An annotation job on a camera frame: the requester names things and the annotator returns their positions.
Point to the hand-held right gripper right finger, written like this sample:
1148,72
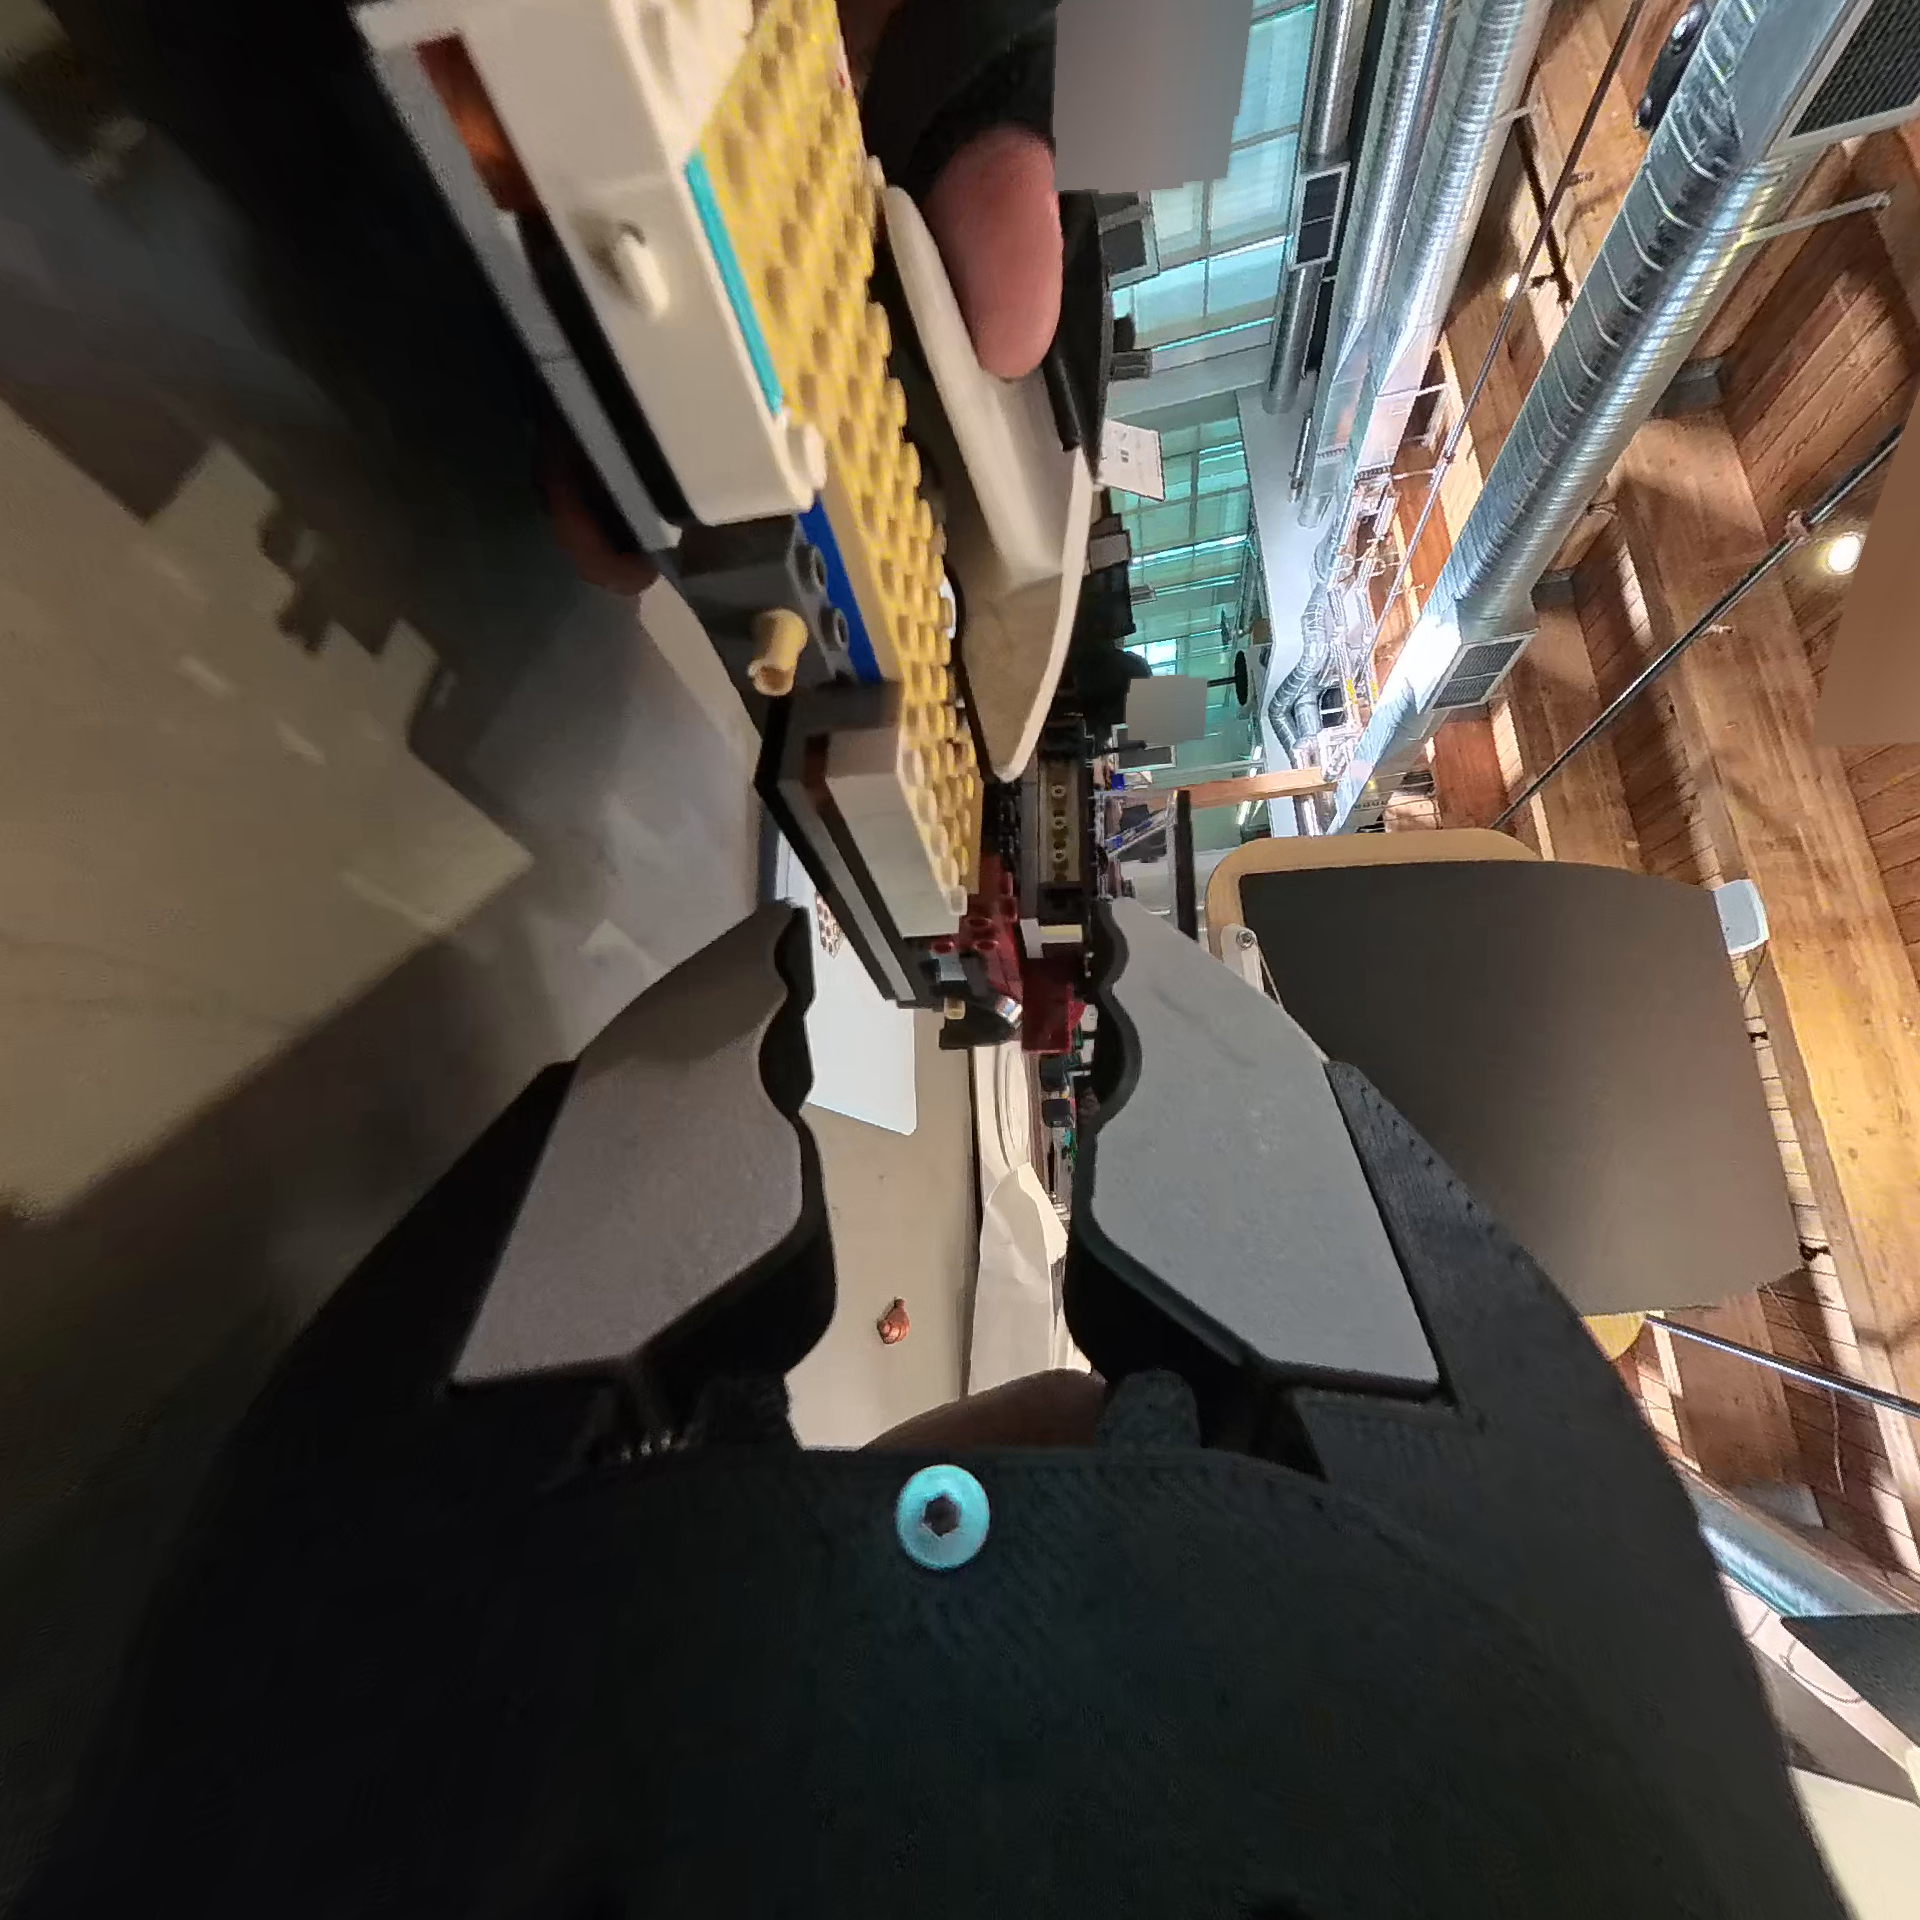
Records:
1244,1184

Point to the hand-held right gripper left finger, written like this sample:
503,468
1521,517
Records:
660,1170

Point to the white and yellow toy brick model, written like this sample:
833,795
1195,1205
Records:
781,224

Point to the person's left hand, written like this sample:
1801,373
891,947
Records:
993,254

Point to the white paper sheet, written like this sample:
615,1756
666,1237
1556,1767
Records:
862,1051

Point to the white paper bag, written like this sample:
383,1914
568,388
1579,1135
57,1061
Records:
1017,1291

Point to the black chair with wooden rim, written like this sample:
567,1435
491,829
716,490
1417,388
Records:
1514,1064

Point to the dark red toy brick model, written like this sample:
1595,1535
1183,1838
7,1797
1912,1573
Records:
1042,961

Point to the round ceiling lamp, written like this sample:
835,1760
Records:
1842,553

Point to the white air vent grille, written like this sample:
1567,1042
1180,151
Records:
1853,68

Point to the slim silver ventilation duct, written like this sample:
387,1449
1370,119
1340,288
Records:
1320,181

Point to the large silver ventilation duct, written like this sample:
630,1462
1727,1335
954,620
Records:
1620,344

